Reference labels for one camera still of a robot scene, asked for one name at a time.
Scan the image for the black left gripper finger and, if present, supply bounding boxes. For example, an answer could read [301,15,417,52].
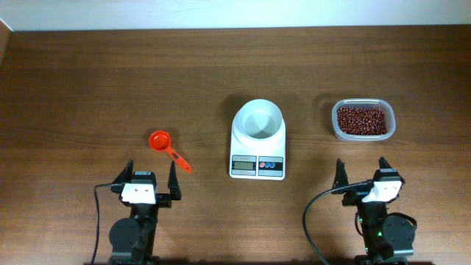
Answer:
[112,159,133,184]
[168,161,182,200]

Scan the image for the orange measuring scoop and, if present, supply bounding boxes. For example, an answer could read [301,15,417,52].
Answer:
[149,130,193,173]

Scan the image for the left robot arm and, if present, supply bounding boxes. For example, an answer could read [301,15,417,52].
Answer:
[108,160,182,265]

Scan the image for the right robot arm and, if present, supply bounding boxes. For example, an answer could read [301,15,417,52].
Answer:
[332,158,417,265]

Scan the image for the white digital kitchen scale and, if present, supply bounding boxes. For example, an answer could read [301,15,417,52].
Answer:
[229,117,286,180]

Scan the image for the clear plastic bean container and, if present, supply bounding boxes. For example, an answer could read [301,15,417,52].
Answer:
[331,99,397,142]

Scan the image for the red beans in container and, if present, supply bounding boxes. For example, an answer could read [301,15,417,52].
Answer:
[336,107,387,135]

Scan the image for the white round bowl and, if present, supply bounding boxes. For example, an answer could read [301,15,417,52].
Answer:
[235,99,283,139]

